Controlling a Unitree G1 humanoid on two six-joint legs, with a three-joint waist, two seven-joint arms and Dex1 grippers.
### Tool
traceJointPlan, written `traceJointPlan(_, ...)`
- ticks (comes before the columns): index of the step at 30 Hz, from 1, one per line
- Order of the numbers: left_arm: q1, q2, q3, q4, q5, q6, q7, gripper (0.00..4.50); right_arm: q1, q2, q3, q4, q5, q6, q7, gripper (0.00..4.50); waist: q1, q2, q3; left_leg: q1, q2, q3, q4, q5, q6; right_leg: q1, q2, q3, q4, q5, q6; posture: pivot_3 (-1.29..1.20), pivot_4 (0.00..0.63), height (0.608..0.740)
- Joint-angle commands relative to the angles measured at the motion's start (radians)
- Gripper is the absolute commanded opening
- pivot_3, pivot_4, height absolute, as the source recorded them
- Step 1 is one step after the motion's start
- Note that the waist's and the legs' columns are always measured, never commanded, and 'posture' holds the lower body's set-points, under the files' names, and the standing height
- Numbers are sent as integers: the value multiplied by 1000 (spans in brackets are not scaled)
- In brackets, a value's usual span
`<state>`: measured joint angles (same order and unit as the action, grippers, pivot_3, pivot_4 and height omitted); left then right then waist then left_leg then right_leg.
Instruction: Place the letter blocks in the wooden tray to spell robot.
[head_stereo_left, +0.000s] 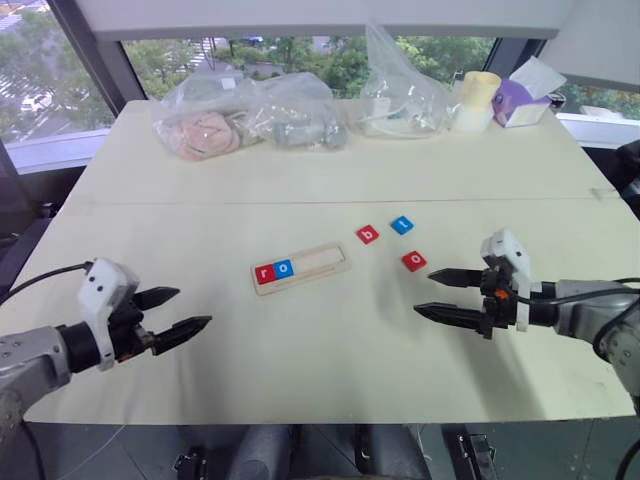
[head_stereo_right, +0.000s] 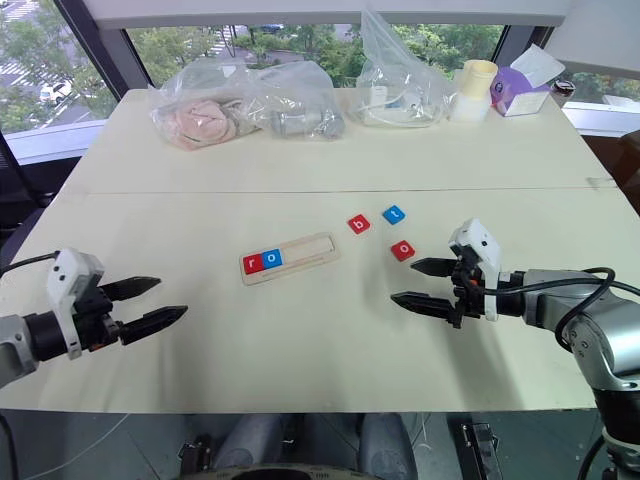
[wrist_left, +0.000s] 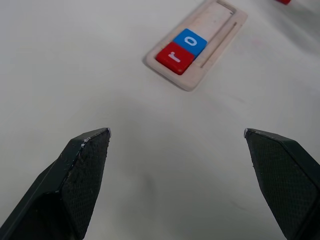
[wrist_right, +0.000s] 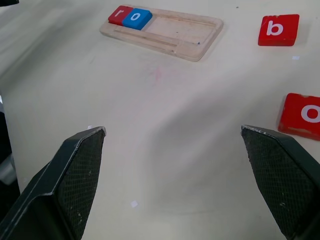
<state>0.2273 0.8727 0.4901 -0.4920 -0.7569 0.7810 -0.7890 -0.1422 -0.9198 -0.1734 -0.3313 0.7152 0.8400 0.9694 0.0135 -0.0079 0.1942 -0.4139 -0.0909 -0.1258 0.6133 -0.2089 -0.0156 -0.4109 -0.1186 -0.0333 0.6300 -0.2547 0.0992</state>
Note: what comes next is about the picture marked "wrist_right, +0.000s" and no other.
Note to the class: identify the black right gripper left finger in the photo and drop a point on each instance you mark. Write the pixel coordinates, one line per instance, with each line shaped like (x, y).
(62, 180)

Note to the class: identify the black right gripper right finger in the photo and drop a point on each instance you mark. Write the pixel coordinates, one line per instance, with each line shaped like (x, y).
(282, 175)

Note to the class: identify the silver robot body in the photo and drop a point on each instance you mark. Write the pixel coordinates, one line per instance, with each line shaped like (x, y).
(6, 160)

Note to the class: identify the red letter o tile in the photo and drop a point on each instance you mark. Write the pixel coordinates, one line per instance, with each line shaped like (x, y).
(301, 116)

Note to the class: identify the red letter b tile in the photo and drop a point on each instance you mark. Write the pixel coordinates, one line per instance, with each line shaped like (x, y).
(278, 29)

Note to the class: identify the red letter r tile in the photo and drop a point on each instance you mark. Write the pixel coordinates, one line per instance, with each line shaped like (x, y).
(119, 15)

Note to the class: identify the blue letter o tile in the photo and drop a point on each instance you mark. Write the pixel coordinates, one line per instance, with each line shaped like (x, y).
(136, 18)

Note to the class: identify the wooden letter tray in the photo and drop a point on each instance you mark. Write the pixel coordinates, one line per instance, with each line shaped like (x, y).
(165, 32)

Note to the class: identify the black object at table edge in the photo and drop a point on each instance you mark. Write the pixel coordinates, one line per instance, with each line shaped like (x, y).
(8, 1)

